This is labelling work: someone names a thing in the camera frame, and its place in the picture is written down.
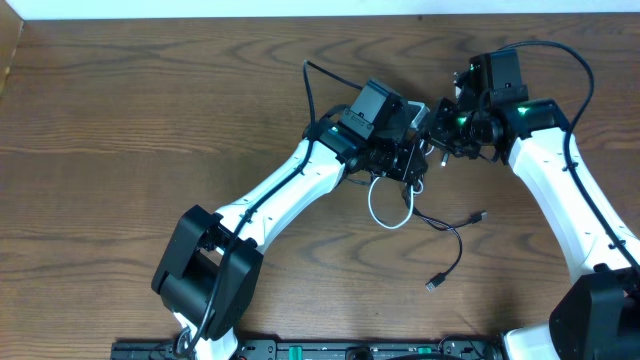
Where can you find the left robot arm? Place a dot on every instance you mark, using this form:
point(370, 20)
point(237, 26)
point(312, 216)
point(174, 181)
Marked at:
point(209, 271)

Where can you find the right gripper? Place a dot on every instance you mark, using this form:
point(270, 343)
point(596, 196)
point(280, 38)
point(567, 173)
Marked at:
point(445, 128)

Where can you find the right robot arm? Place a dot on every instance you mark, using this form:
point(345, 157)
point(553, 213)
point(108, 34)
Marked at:
point(598, 318)

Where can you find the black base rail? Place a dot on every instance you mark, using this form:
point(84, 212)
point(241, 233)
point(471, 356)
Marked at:
point(451, 347)

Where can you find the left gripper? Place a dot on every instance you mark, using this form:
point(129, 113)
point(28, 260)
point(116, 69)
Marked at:
point(409, 163)

